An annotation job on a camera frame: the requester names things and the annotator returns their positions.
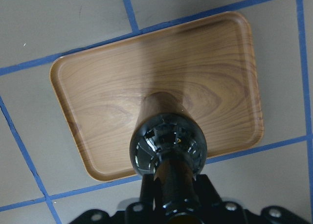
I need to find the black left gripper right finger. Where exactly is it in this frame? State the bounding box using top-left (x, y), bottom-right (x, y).
top-left (193, 174), bottom-right (222, 207)

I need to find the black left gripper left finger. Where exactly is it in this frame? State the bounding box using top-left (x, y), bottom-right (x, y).
top-left (139, 174), bottom-right (155, 209)

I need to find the dark wine bottle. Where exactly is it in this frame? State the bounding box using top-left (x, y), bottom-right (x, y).
top-left (130, 92), bottom-right (207, 224)

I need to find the wooden tray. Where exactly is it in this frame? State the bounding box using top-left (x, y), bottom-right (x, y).
top-left (49, 12), bottom-right (264, 182)

